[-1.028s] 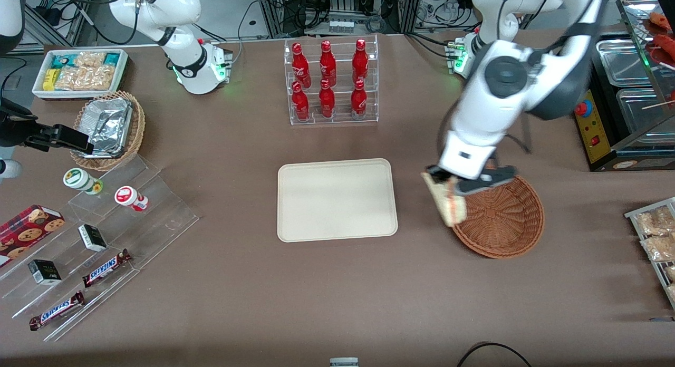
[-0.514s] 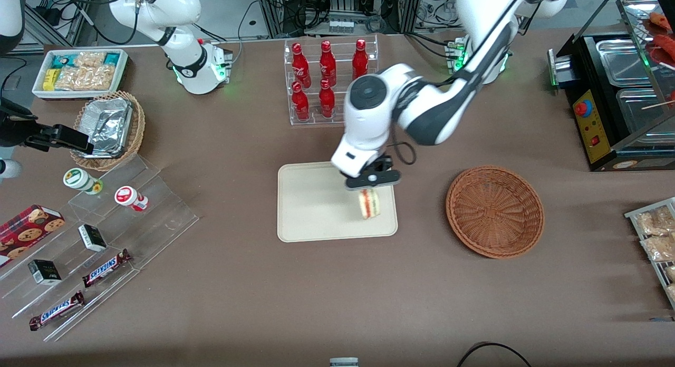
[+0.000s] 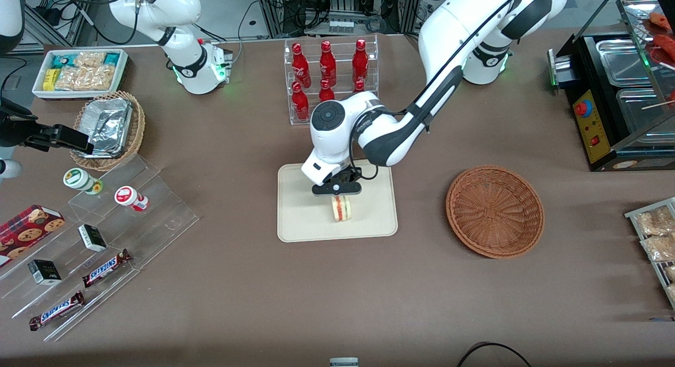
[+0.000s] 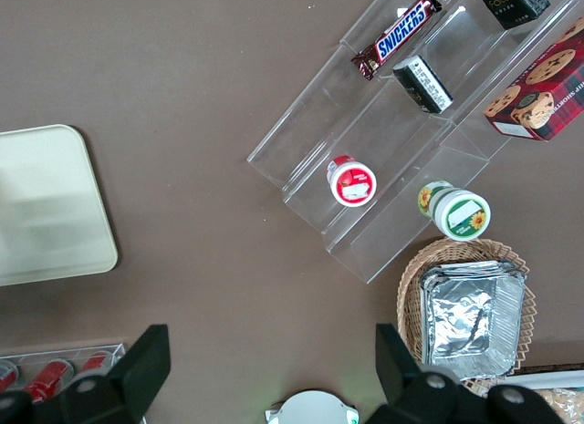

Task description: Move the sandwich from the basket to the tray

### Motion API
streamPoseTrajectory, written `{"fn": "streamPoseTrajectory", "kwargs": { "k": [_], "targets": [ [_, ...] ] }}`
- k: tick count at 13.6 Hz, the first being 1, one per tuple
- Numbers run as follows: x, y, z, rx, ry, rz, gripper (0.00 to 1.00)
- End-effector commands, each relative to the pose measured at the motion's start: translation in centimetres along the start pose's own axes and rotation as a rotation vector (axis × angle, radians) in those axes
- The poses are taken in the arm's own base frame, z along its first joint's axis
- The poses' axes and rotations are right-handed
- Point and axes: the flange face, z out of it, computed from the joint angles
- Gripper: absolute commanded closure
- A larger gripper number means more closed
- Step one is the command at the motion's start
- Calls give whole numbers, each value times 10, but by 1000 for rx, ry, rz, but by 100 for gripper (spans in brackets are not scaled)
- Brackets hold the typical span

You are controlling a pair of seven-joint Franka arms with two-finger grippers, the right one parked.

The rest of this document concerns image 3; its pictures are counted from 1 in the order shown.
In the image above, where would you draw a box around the black cable loop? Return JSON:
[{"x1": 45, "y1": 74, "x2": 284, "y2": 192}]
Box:
[{"x1": 456, "y1": 341, "x2": 533, "y2": 367}]

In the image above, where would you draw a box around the green lid yogurt cup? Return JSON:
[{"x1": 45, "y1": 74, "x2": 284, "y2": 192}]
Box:
[{"x1": 63, "y1": 168, "x2": 104, "y2": 196}]

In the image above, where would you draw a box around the white rectangular snack bin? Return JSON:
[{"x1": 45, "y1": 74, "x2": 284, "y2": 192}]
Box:
[{"x1": 32, "y1": 49, "x2": 129, "y2": 101}]

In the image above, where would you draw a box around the beige plastic tray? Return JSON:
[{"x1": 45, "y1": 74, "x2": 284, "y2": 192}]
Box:
[{"x1": 277, "y1": 159, "x2": 399, "y2": 244}]

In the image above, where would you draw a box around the triangle sandwich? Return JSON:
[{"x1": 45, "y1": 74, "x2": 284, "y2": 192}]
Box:
[{"x1": 331, "y1": 195, "x2": 353, "y2": 223}]

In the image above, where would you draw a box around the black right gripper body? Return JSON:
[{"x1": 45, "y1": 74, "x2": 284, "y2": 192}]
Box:
[{"x1": 0, "y1": 97, "x2": 53, "y2": 150}]

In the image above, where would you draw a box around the red cookie box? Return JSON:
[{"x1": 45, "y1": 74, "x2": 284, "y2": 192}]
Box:
[{"x1": 0, "y1": 204, "x2": 66, "y2": 268}]

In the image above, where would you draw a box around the red lid yogurt cup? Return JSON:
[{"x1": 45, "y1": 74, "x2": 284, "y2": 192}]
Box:
[{"x1": 114, "y1": 185, "x2": 150, "y2": 213}]

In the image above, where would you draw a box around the clear acrylic step display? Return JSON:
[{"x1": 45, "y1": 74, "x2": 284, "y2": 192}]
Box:
[{"x1": 0, "y1": 154, "x2": 199, "y2": 342}]

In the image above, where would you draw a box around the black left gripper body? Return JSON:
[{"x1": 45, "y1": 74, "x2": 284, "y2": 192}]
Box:
[{"x1": 312, "y1": 168, "x2": 363, "y2": 198}]

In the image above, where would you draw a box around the brown round wicker basket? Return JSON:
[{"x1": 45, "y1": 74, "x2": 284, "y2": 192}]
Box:
[{"x1": 446, "y1": 166, "x2": 545, "y2": 259}]

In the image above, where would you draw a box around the steel warmer pan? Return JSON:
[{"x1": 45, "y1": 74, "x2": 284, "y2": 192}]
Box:
[
  {"x1": 615, "y1": 87, "x2": 675, "y2": 142},
  {"x1": 595, "y1": 38, "x2": 655, "y2": 88}
]

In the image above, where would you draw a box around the clear bag of puffed snacks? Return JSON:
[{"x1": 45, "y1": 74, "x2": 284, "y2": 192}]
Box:
[{"x1": 54, "y1": 65, "x2": 115, "y2": 92}]

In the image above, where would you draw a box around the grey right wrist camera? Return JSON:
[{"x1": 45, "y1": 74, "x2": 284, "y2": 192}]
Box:
[{"x1": 0, "y1": 158, "x2": 23, "y2": 181}]

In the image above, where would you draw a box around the small clear snack bag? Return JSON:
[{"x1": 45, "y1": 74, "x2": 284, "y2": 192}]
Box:
[{"x1": 75, "y1": 51, "x2": 107, "y2": 68}]

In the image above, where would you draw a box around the light wicker basket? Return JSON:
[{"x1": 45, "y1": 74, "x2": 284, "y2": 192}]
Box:
[{"x1": 70, "y1": 91, "x2": 146, "y2": 172}]

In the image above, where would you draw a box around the black food warmer machine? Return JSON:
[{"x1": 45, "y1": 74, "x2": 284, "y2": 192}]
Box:
[{"x1": 547, "y1": 0, "x2": 675, "y2": 172}]

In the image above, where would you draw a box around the clear acrylic bottle rack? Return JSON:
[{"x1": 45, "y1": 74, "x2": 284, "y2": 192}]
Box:
[{"x1": 284, "y1": 34, "x2": 380, "y2": 127}]

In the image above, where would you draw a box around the grey wire snack rack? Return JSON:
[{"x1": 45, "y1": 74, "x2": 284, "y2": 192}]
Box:
[{"x1": 624, "y1": 197, "x2": 675, "y2": 311}]

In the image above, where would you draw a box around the small black box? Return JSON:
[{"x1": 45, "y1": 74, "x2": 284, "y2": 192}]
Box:
[
  {"x1": 78, "y1": 224, "x2": 108, "y2": 253},
  {"x1": 27, "y1": 259, "x2": 63, "y2": 286}
]

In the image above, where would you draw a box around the silver foil container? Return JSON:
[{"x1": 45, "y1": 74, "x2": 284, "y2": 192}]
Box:
[{"x1": 78, "y1": 98, "x2": 133, "y2": 159}]

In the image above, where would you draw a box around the Snickers chocolate bar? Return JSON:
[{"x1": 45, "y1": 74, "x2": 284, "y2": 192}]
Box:
[
  {"x1": 81, "y1": 249, "x2": 133, "y2": 289},
  {"x1": 28, "y1": 291, "x2": 85, "y2": 332}
]

